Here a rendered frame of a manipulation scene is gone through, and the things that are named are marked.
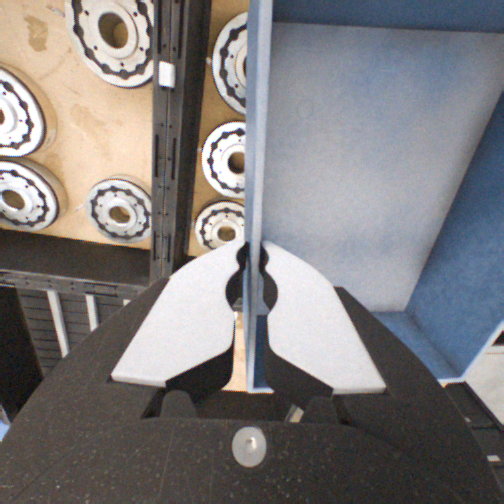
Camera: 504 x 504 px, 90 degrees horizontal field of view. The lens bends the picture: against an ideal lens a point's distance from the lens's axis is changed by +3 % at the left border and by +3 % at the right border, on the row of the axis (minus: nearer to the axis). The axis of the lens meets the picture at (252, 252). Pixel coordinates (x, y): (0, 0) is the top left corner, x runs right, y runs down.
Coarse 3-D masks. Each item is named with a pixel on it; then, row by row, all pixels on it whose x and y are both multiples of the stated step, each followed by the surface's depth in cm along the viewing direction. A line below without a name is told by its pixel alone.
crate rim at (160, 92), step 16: (160, 32) 24; (160, 48) 24; (160, 96) 25; (160, 112) 26; (160, 128) 26; (160, 144) 27; (160, 160) 28; (160, 176) 29; (160, 192) 30; (160, 208) 31; (160, 224) 32; (160, 240) 33; (160, 256) 34; (0, 272) 34; (16, 272) 34; (32, 272) 34; (48, 272) 35; (160, 272) 35; (96, 288) 36; (112, 288) 36; (128, 288) 36; (144, 288) 37
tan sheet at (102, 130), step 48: (0, 0) 28; (48, 0) 28; (0, 48) 30; (48, 48) 30; (48, 96) 33; (96, 96) 33; (144, 96) 33; (96, 144) 36; (144, 144) 36; (96, 240) 43; (144, 240) 44
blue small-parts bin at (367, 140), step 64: (256, 0) 8; (320, 0) 10; (384, 0) 9; (448, 0) 9; (256, 64) 8; (320, 64) 13; (384, 64) 13; (448, 64) 14; (256, 128) 9; (320, 128) 15; (384, 128) 15; (448, 128) 15; (256, 192) 10; (320, 192) 17; (384, 192) 17; (448, 192) 17; (256, 256) 11; (320, 256) 19; (384, 256) 20; (448, 256) 18; (256, 320) 13; (384, 320) 22; (448, 320) 18; (256, 384) 16
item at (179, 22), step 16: (176, 0) 22; (176, 16) 22; (176, 32) 23; (176, 48) 23; (176, 64) 24; (176, 80) 24; (176, 96) 25; (176, 112) 26; (176, 128) 27; (176, 144) 27; (176, 160) 28; (176, 176) 29; (176, 192) 30; (176, 208) 31; (240, 304) 39
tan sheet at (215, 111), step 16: (224, 0) 29; (240, 0) 29; (224, 16) 30; (208, 48) 31; (208, 64) 32; (208, 80) 33; (208, 96) 34; (208, 112) 35; (224, 112) 35; (208, 128) 36; (240, 160) 38; (208, 192) 40; (192, 208) 41; (192, 240) 44
